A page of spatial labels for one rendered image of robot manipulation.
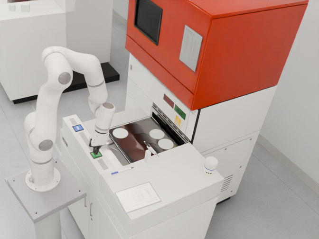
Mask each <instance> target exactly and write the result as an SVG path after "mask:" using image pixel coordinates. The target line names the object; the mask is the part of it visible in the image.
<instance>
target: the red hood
mask: <svg viewBox="0 0 319 239"><path fill-rule="evenodd" d="M308 2H309V0H129V5H128V18H127V31H126V43H125V48H126V49H127V50H128V51H129V52H130V53H131V54H132V55H133V56H134V57H135V58H136V59H137V60H138V61H139V62H140V63H141V64H142V65H144V66H145V67H146V68H147V69H148V70H149V71H150V72H151V73H152V74H153V75H154V76H155V77H156V78H157V79H158V80H159V81H160V82H161V83H162V84H164V85H165V86H166V87H167V88H168V89H169V90H170V91H171V92H172V93H173V94H174V95H175V96H176V97H177V98H178V99H179V100H180V101H181V102H182V103H184V104H185V105H186V106H187V107H188V108H189V109H190V110H191V111H193V110H197V109H200V108H203V107H206V106H210V105H213V104H216V103H219V102H223V101H226V100H229V99H232V98H236V97H239V96H242V95H245V94H249V93H252V92H255V91H258V90H262V89H265V88H268V87H271V86H274V85H277V84H278V81H279V79H280V76H281V74H282V71H283V69H284V66H285V63H286V61H287V58H288V55H289V53H290V50H291V47H292V45H293V42H294V40H295V37H296V35H297V32H298V30H299V27H300V24H301V21H302V19H303V16H304V14H305V11H306V8H307V6H308Z"/></svg>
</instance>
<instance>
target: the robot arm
mask: <svg viewBox="0 0 319 239"><path fill-rule="evenodd" d="M41 59H42V62H43V64H44V66H45V68H46V70H47V72H48V81H47V83H44V84H43V85H42V86H41V87H40V89H39V93H38V99H37V105H36V111H35V112H32V113H30V114H28V115H27V116H26V118H25V121H24V130H25V135H26V139H27V143H28V148H29V155H30V165H31V170H30V171H29V172H28V173H27V175H26V178H25V181H26V185H27V186H28V187H29V188H30V189H31V190H33V191H36V192H47V191H50V190H52V189H54V188H55V187H56V186H57V185H58V184H59V182H60V173H59V171H58V170H57V169H56V168H54V158H53V146H54V144H55V142H56V135H57V107H58V103H59V100H60V96H61V94H62V92H63V91H64V90H65V89H66V88H68V87H69V86H70V84H71V82H72V79H73V71H75V72H78V73H81V74H84V77H85V80H86V84H87V87H88V90H89V93H90V95H89V96H88V103H89V106H90V108H91V110H92V112H93V113H94V115H95V116H96V122H95V126H94V129H93V130H92V132H91V135H90V137H89V142H90V143H89V147H93V153H94V155H97V154H98V151H99V149H100V148H101V147H102V146H103V145H106V143H107V141H108V137H109V129H110V126H111V122H112V119H113V115H114V112H115V106H114V105H113V104H112V103H109V102H106V101H107V98H108V92H107V89H106V84H105V80H104V76H103V72H102V68H101V64H100V61H99V60H98V58H97V57H96V56H94V55H92V54H84V53H79V52H75V51H72V50H70V49H67V48H64V47H61V46H50V47H47V48H46V49H44V51H43V52H42V55H41Z"/></svg>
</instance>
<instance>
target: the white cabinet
mask: <svg viewBox="0 0 319 239"><path fill-rule="evenodd" d="M60 138H61V157H62V163H63V164H64V165H65V167H66V168H67V169H68V170H69V171H70V173H71V174H72V175H73V176H74V178H75V179H76V180H77V181H78V182H79V184H80V185H81V186H82V187H83V188H84V189H85V191H86V192H87V196H86V197H85V198H83V199H80V200H78V201H77V202H75V203H73V204H71V205H69V206H68V208H69V210H70V212H71V214H72V216H73V217H74V219H75V221H76V223H77V225H78V227H79V229H80V230H81V232H82V234H83V236H84V238H85V239H204V238H205V236H206V232H207V229H208V226H209V224H210V221H211V218H212V215H213V212H214V209H215V206H216V203H217V200H218V197H219V195H218V196H216V197H214V198H212V199H210V200H207V201H205V202H203V203H201V204H199V205H197V206H195V207H193V208H190V209H188V210H186V211H184V212H182V213H180V214H178V215H175V216H173V217H171V218H169V219H167V220H165V221H163V222H161V223H158V224H156V225H154V226H152V227H150V228H148V229H146V230H143V231H141V232H139V233H137V234H135V235H133V236H131V237H129V236H128V234H127V233H126V231H125V230H124V228H123V227H122V225H121V224H120V222H119V220H118V219H117V217H116V216H115V214H114V213H113V211H112V209H111V208H110V206H109V204H108V203H107V201H106V200H105V198H104V197H103V195H102V194H101V192H100V191H99V190H98V189H97V187H96V185H95V184H94V182H93V181H92V179H91V177H90V176H89V174H88V173H87V171H86V170H85V168H84V166H83V165H82V163H81V162H80V160H79V159H78V157H77V155H76V154H75V152H74V151H73V149H72V148H71V146H70V145H69V143H68V141H67V140H66V138H65V136H64V135H63V133H62V132H61V131H60Z"/></svg>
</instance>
